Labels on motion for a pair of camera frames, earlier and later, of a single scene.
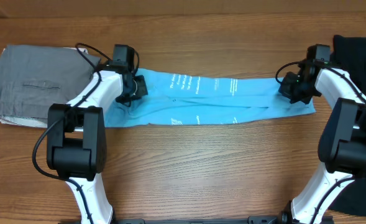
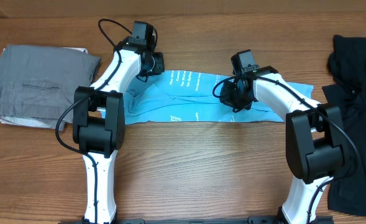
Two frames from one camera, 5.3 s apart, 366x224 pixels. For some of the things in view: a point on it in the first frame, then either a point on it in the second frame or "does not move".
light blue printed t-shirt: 176,98 does not move
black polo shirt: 359,59 does not move
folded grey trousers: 27,79 does not move
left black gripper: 141,89 to 159,66
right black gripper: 283,89 to 225,99
